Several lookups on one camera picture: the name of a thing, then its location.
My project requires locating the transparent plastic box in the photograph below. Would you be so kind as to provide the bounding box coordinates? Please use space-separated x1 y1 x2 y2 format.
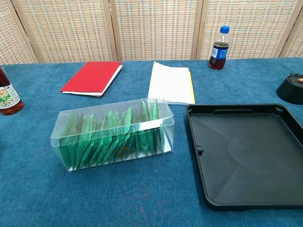
50 97 175 173

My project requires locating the row of green tea packets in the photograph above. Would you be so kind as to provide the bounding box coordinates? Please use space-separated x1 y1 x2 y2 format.
58 99 166 170

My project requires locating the black plastic tray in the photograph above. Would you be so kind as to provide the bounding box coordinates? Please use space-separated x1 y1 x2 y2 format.
186 103 303 211

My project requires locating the brown sauce bottle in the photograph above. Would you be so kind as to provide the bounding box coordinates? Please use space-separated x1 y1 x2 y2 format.
0 66 25 116

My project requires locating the white paper pad yellow edge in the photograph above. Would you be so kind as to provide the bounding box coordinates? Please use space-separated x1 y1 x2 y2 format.
147 61 196 105

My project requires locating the red notebook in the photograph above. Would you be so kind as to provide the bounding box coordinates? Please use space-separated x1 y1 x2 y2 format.
60 61 123 97

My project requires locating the woven folding screen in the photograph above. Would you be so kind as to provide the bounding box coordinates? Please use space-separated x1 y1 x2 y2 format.
0 0 303 64

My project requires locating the cola bottle blue cap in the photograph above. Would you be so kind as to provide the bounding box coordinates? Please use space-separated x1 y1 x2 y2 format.
208 25 231 70

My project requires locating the black teapot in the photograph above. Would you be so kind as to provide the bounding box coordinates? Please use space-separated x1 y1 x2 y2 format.
276 73 303 105

